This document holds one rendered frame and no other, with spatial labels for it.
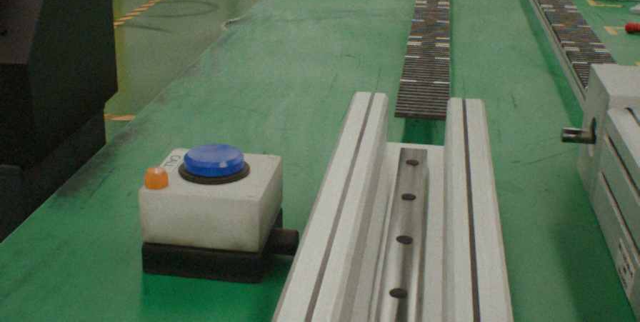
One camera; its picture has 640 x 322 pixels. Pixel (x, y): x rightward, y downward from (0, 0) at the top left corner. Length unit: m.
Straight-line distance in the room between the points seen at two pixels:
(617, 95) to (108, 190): 0.40
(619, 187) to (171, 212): 0.30
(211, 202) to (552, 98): 0.53
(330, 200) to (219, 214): 0.10
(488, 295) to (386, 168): 0.25
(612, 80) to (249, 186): 0.31
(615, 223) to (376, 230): 0.18
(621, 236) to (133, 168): 0.39
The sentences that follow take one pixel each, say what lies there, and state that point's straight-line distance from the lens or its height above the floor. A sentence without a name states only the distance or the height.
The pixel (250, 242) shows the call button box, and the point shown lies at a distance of 0.53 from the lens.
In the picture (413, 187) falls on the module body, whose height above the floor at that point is 0.84.
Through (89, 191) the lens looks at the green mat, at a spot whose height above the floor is 0.78.
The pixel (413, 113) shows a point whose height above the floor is 0.81.
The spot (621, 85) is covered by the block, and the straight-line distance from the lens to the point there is 0.69.
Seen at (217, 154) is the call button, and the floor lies 0.85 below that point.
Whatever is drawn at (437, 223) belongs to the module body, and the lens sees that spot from 0.53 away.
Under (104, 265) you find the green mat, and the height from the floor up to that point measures 0.78.
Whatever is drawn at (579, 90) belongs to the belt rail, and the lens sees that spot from 0.97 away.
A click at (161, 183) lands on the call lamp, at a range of 0.53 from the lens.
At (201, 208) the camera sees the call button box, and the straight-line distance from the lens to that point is 0.53.
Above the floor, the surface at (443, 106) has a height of 0.81.
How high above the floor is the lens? 1.05
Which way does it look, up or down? 20 degrees down
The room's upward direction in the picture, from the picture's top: 1 degrees clockwise
